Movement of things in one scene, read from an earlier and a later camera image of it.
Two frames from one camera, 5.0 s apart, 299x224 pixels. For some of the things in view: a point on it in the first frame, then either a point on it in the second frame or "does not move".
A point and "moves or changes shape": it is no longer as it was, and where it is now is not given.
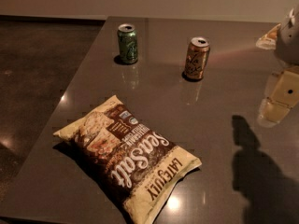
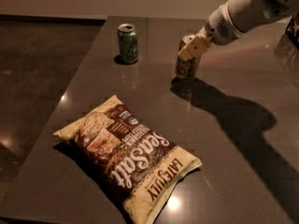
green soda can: (127, 37) does not move
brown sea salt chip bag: (134, 163) does not move
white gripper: (288, 46) -> (220, 28)
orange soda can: (197, 58) moves or changes shape
